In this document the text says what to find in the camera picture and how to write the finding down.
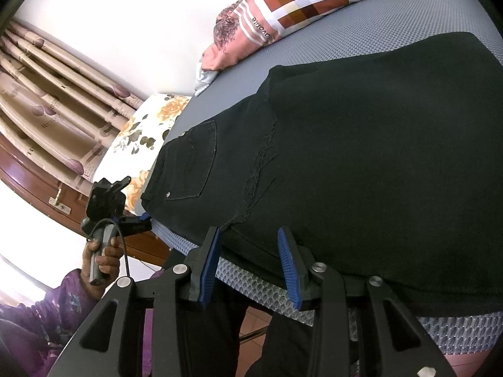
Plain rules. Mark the light grey cloth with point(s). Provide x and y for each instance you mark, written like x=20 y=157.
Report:
x=205 y=78

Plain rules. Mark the beige patterned curtain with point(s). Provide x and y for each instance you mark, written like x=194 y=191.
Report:
x=59 y=106

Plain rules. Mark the person's left forearm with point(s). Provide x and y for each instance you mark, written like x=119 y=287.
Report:
x=59 y=310

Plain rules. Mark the brown wooden cabinet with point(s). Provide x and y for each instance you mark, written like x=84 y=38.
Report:
x=23 y=172

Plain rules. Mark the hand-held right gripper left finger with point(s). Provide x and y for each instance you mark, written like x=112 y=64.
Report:
x=210 y=267

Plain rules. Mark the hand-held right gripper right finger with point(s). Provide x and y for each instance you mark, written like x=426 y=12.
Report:
x=289 y=267

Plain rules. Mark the floral mattress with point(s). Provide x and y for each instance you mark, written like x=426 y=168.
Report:
x=145 y=125

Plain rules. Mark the grey mesh mat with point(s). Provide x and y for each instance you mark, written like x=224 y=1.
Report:
x=353 y=19

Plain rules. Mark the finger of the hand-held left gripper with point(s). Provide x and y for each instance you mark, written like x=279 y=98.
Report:
x=135 y=226

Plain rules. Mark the black pants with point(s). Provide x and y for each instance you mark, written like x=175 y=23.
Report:
x=353 y=157

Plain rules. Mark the person's left hand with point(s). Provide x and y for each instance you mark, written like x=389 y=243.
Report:
x=108 y=263

